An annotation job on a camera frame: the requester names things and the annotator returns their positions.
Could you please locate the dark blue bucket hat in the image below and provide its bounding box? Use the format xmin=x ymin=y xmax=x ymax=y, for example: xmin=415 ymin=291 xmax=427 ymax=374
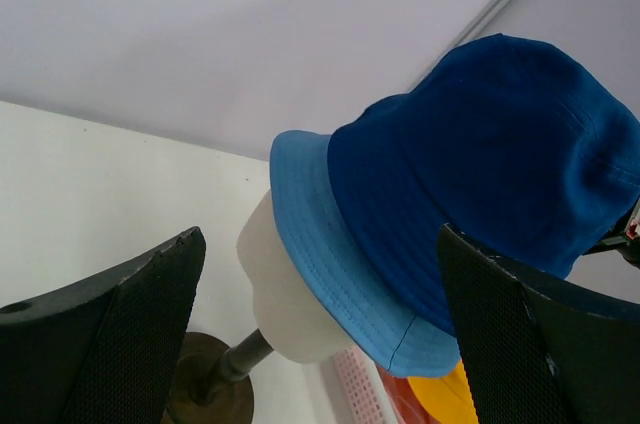
xmin=327 ymin=34 xmax=639 ymax=332

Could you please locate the light blue bucket hat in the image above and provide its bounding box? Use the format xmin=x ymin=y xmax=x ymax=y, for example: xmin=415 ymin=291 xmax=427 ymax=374
xmin=269 ymin=130 xmax=460 ymax=377

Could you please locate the mannequin head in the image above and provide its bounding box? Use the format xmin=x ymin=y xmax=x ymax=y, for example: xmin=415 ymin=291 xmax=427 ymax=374
xmin=163 ymin=194 xmax=352 ymax=423

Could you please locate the pink bucket hat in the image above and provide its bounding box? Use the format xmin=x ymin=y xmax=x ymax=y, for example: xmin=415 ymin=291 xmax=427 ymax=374
xmin=378 ymin=368 xmax=431 ymax=424

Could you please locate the yellow bucket hat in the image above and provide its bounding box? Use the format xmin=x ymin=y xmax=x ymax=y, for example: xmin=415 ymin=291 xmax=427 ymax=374
xmin=408 ymin=361 xmax=479 ymax=424

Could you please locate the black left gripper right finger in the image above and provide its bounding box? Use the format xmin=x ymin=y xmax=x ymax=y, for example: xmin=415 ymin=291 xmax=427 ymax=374
xmin=437 ymin=225 xmax=639 ymax=423

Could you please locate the white plastic basket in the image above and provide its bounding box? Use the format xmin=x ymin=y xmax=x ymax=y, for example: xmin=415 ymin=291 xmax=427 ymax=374
xmin=333 ymin=346 xmax=397 ymax=424

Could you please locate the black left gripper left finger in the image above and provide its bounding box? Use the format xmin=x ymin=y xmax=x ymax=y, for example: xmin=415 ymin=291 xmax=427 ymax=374
xmin=1 ymin=227 xmax=206 ymax=424

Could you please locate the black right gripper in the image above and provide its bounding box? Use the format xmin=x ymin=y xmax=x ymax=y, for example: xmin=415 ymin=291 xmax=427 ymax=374
xmin=584 ymin=199 xmax=640 ymax=264

